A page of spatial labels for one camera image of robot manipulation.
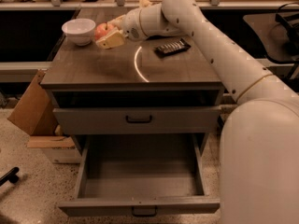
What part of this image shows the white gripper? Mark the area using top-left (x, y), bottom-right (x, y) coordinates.
top-left (95, 8), bottom-right (147, 49)

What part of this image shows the red apple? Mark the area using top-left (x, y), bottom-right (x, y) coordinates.
top-left (94, 22), bottom-right (114, 40)

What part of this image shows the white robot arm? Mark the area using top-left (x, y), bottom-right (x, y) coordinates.
top-left (95, 0), bottom-right (299, 224)

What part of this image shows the grey drawer cabinet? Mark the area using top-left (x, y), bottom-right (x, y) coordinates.
top-left (40, 7), bottom-right (231, 156)

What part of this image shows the grey upper drawer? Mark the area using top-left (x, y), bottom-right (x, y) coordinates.
top-left (53, 106), bottom-right (220, 134)

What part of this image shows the open grey lower drawer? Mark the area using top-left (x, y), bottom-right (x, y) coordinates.
top-left (59, 133), bottom-right (220, 217)

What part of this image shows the white bowl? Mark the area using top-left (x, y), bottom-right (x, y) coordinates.
top-left (62, 19), bottom-right (95, 46)

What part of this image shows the yellow brown chip bag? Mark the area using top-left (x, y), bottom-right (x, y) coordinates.
top-left (139, 0), bottom-right (152, 7)

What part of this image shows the black snack bar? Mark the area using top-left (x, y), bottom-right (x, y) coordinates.
top-left (154, 38), bottom-right (191, 57)

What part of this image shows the brown cardboard box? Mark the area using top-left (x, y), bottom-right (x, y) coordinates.
top-left (7, 70), bottom-right (75, 149)

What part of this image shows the black chair caster left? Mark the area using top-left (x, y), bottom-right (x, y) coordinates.
top-left (0, 167), bottom-right (20, 186)

